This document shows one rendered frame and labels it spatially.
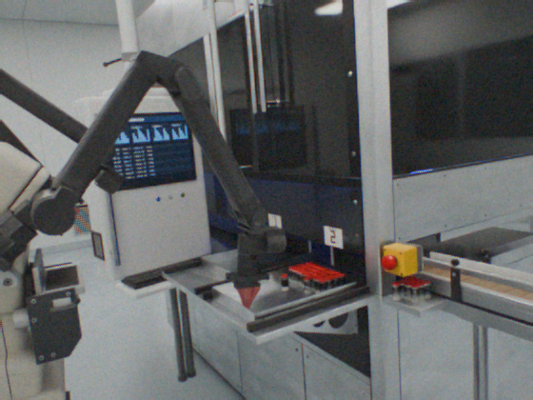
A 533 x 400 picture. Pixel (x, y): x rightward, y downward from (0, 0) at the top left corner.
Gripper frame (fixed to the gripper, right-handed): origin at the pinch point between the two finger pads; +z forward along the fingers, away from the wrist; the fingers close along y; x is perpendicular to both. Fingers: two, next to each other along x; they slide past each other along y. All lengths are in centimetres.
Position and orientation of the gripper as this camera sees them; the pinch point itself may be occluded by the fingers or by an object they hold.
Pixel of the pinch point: (246, 308)
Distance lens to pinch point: 120.2
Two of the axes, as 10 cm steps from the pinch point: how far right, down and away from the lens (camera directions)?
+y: 8.5, -0.1, 5.2
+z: -0.4, 10.0, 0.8
